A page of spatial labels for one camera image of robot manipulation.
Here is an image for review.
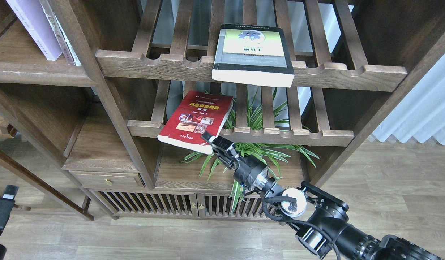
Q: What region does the dark wooden bookshelf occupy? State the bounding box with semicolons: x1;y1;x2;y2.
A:
0;0;445;220

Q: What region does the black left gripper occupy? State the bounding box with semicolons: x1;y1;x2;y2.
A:
0;185;18;260

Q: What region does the white lavender book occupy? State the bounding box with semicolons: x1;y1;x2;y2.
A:
7;0;62;61

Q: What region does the white curtain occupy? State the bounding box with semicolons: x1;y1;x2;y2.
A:
369;54;445;145

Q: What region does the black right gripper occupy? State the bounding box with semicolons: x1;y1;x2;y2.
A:
201;131;269;190

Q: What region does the red cover book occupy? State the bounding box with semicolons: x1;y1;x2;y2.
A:
157;91;233;155

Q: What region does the green spider plant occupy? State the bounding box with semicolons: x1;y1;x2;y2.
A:
181;97;319;214

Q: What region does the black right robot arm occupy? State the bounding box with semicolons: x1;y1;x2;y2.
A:
202;132;439;260

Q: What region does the black and yellow book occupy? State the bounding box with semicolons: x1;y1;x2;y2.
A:
212;24;294;88

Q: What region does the worn upright book spine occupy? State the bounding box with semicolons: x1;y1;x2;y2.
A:
39;0;81;66

